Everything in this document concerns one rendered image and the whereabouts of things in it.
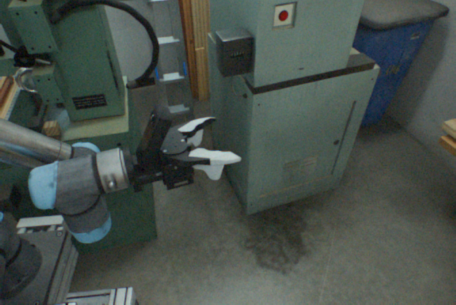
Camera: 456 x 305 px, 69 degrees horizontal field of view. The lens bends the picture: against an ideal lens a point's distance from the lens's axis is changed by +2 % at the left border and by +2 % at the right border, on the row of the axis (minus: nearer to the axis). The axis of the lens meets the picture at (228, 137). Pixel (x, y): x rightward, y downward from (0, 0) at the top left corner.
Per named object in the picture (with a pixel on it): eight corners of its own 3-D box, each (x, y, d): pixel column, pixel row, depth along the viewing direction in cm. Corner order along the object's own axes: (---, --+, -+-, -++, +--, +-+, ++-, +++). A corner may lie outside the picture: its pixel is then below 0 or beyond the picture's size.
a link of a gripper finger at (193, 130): (206, 132, 74) (180, 153, 68) (204, 110, 71) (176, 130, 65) (217, 136, 73) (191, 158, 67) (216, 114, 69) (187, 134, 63)
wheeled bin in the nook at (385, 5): (291, 104, 279) (311, -17, 215) (344, 90, 295) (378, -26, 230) (338, 153, 235) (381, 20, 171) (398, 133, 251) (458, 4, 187)
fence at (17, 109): (39, 60, 154) (34, 49, 150) (42, 59, 154) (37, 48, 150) (5, 145, 110) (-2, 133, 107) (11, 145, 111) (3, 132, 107)
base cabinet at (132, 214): (58, 196, 207) (7, 104, 159) (152, 179, 217) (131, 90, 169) (46, 263, 174) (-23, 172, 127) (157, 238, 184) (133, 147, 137)
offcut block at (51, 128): (59, 134, 129) (55, 126, 126) (47, 136, 129) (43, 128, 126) (60, 128, 132) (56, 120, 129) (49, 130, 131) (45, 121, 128)
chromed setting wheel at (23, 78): (24, 94, 122) (9, 64, 114) (60, 90, 125) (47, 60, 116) (22, 99, 120) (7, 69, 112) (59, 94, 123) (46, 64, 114)
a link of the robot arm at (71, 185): (45, 189, 62) (26, 157, 56) (106, 174, 65) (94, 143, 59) (43, 223, 57) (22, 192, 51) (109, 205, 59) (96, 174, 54)
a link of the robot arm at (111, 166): (96, 145, 60) (96, 171, 54) (121, 138, 61) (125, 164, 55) (106, 175, 64) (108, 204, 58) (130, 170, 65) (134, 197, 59)
